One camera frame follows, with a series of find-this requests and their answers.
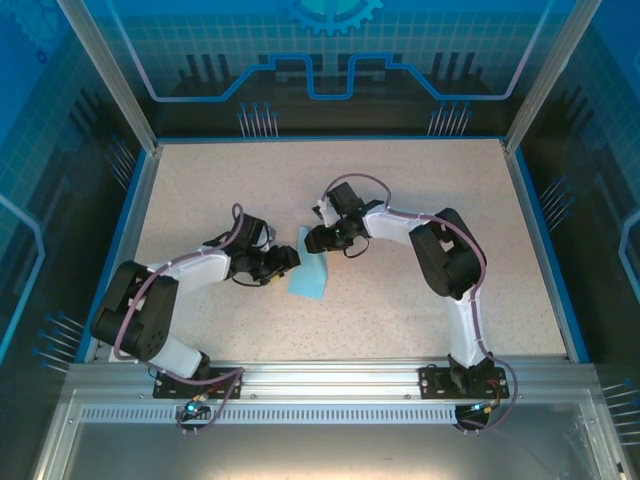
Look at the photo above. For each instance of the sheet metal tray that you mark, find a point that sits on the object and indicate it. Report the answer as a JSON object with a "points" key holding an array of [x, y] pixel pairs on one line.
{"points": [[320, 455]]}

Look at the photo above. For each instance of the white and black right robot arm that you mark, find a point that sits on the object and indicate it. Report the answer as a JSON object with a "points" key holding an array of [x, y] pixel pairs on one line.
{"points": [[390, 230]]}

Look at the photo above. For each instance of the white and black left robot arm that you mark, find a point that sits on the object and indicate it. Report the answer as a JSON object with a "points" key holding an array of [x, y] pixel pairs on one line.
{"points": [[200, 267]]}

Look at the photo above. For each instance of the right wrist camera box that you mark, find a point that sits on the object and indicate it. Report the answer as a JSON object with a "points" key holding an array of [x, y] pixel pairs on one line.
{"points": [[325, 214]]}

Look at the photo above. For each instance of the aluminium mounting rail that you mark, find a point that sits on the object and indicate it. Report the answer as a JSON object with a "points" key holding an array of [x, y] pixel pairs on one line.
{"points": [[330, 380]]}

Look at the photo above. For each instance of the aluminium frame post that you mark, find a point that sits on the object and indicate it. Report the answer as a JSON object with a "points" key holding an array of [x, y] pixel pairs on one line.
{"points": [[548, 75], [115, 75]]}

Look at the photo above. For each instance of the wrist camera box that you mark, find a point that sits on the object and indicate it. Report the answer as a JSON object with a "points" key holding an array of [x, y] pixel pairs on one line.
{"points": [[272, 235], [325, 214]]}

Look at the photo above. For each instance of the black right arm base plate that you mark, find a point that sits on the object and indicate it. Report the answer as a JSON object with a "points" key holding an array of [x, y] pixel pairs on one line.
{"points": [[432, 382]]}

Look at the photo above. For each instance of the aluminium table edge rail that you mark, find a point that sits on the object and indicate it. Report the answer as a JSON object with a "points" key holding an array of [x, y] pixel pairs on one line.
{"points": [[136, 225], [533, 225]]}

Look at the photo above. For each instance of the connector board with LED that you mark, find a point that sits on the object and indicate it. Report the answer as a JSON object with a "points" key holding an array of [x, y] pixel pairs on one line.
{"points": [[475, 410], [192, 409]]}

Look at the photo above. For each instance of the light blue paper sheet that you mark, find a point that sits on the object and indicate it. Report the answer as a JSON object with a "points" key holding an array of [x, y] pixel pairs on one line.
{"points": [[310, 280]]}

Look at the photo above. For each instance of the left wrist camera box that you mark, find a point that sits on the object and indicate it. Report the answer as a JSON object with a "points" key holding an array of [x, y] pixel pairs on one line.
{"points": [[272, 235]]}

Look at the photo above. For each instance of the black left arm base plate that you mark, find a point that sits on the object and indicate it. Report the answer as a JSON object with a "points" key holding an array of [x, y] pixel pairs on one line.
{"points": [[167, 392]]}

